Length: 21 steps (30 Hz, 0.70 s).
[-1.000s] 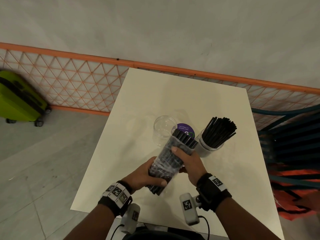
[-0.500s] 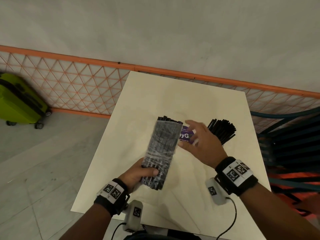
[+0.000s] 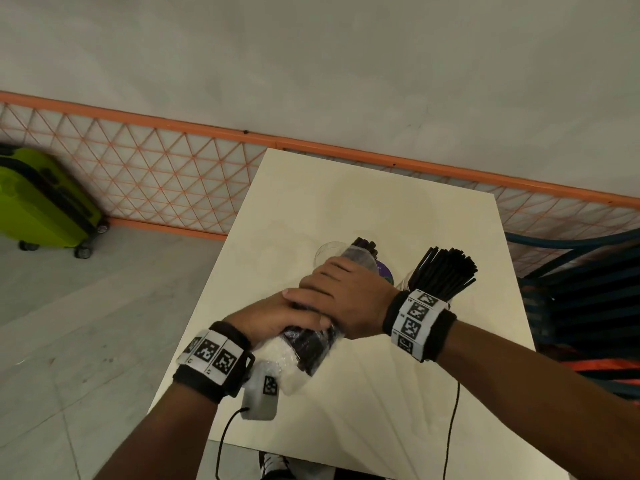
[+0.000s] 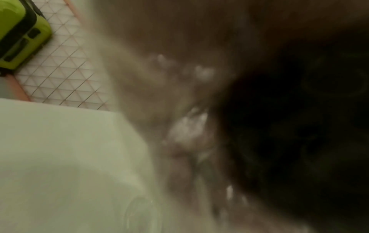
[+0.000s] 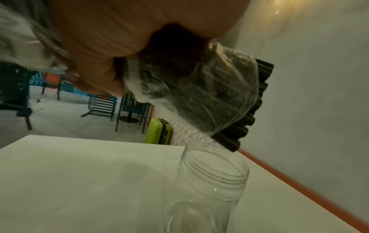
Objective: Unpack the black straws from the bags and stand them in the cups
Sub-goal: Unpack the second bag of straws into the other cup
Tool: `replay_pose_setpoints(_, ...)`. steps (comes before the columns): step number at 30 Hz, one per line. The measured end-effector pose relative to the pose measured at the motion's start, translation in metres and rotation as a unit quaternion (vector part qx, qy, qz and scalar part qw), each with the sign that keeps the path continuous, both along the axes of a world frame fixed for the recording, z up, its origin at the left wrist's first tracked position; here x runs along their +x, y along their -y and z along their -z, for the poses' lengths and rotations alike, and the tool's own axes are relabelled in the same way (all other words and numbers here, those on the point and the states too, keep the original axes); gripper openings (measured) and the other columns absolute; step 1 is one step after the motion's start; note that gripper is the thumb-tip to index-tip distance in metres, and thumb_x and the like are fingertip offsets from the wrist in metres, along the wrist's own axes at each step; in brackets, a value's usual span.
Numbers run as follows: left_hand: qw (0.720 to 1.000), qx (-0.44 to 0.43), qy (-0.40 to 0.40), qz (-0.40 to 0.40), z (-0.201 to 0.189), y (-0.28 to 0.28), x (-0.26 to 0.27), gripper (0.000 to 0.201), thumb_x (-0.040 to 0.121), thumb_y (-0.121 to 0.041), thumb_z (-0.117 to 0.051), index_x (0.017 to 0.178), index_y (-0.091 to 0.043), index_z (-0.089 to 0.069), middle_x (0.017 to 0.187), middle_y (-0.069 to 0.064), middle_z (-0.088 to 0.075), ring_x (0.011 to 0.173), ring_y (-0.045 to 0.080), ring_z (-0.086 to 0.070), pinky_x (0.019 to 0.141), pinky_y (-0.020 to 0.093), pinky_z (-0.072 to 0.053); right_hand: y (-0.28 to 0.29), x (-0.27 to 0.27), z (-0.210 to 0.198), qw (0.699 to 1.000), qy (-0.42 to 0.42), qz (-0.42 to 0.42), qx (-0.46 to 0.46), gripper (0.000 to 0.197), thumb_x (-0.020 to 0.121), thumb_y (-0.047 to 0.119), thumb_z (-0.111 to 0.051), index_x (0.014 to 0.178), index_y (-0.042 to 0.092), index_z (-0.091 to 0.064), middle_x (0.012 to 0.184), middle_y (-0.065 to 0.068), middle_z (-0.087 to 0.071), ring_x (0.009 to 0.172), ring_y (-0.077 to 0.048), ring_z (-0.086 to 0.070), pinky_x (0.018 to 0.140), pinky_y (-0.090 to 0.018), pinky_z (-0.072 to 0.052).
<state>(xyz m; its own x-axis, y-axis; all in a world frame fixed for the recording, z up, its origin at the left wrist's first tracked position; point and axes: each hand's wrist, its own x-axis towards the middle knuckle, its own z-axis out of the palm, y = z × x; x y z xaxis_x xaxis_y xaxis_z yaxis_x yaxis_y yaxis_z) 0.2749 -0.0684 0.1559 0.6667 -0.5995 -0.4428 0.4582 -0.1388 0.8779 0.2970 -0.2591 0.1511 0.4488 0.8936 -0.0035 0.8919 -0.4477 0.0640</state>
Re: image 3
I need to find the lime green suitcase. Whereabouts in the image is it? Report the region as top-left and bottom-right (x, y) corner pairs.
(0, 143), (110, 259)

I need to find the person's right hand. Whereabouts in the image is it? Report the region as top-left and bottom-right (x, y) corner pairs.
(282, 256), (401, 341)

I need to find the person's left forearm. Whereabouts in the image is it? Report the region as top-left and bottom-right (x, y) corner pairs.
(95, 382), (223, 480)

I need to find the person's left shoe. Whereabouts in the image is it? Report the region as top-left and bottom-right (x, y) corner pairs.
(258, 450), (291, 480)

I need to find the person's dark clothing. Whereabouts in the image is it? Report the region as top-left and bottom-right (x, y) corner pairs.
(335, 467), (386, 480)

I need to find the clear plastic cup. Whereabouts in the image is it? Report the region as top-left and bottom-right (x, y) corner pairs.
(397, 268), (451, 301)
(313, 241), (351, 269)

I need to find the orange bag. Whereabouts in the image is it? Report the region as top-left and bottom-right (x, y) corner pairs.
(565, 358), (640, 387)

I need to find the black camera cable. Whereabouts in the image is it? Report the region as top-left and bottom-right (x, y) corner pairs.
(442, 382), (461, 480)
(215, 407), (250, 480)

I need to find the black left camera cable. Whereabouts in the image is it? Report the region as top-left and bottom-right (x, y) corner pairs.
(215, 407), (250, 480)

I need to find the left wristband with marker tags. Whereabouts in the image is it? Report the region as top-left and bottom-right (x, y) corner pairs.
(172, 321), (256, 405)

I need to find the stack of teal chairs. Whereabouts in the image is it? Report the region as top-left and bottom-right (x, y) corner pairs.
(505, 229), (640, 401)

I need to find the person's left hand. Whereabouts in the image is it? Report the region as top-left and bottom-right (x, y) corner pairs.
(223, 293), (332, 348)

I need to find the clear plastic straw wrapper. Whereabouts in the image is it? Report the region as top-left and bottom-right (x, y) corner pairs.
(252, 244), (381, 395)

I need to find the orange mesh fence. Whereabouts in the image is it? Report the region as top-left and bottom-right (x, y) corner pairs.
(0, 91), (640, 278)

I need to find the person's right forearm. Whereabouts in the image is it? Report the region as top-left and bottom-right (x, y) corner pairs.
(439, 319), (640, 480)

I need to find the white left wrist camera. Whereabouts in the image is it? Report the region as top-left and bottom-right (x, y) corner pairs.
(239, 359), (281, 421)

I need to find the black right camera cable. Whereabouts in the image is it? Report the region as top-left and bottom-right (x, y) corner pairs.
(442, 382), (461, 480)

